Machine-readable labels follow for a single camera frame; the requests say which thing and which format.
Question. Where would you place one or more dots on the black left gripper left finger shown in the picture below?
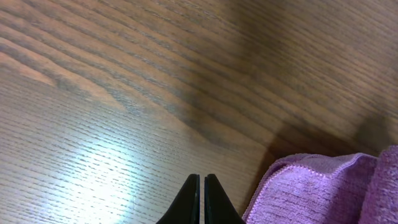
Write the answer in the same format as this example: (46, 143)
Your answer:
(185, 208)

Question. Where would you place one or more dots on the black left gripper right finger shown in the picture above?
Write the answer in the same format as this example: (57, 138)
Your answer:
(218, 207)

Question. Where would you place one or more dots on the purple microfiber cloth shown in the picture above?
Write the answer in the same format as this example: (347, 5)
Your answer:
(312, 188)

